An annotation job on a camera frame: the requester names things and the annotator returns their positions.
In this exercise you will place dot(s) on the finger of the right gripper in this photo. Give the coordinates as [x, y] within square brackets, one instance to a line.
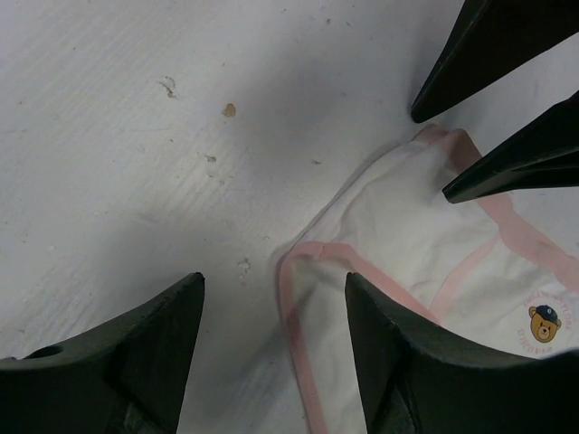
[543, 154]
[488, 41]

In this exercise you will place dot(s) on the white pink-trimmed underwear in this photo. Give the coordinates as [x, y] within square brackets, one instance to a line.
[491, 271]

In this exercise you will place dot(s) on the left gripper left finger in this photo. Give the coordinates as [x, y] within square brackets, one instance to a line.
[127, 375]

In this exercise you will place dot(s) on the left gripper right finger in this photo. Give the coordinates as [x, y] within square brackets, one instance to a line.
[416, 377]

